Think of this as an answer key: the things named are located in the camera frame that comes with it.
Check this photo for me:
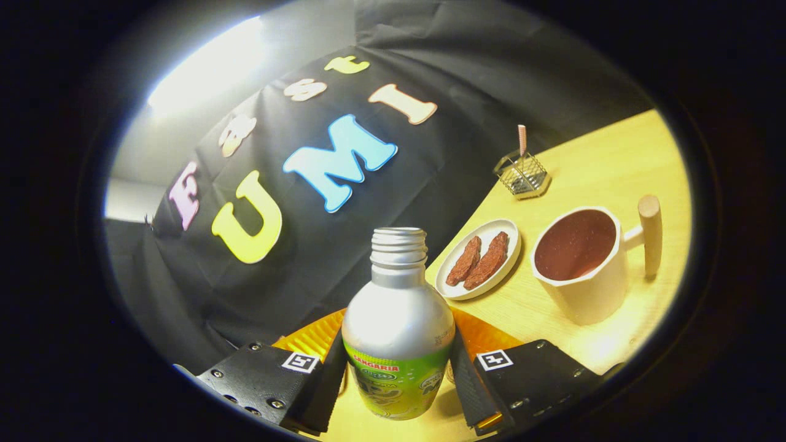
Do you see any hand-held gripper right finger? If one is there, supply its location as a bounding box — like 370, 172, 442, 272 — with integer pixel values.
450, 307, 626, 436

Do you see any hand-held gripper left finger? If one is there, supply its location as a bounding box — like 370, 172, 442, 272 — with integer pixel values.
195, 309, 348, 436

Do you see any silver bottle with green label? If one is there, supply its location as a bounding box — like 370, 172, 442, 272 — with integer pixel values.
341, 227, 456, 421

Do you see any white cup with wooden handle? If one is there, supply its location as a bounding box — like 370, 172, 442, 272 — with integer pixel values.
530, 195, 663, 326

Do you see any brown meat piece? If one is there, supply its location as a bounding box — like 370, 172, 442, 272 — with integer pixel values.
446, 236, 483, 287
464, 231, 510, 291

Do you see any white oval plate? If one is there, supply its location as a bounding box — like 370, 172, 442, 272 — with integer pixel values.
435, 219, 522, 301

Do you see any wooden table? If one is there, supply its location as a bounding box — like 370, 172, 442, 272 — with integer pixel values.
270, 109, 693, 442

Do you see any wire mesh holder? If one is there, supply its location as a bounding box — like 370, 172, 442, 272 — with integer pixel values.
493, 150, 552, 200

